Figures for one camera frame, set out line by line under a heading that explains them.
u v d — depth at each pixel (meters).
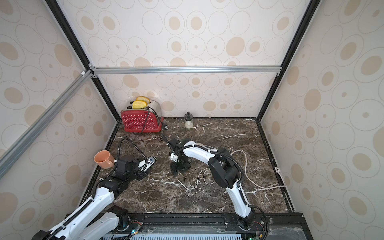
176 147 0.70
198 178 0.89
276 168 0.95
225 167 0.56
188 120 1.09
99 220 0.57
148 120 1.03
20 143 0.55
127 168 0.63
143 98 1.06
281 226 0.73
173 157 0.85
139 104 1.02
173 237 0.77
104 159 0.91
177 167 0.78
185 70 0.94
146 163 0.70
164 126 1.13
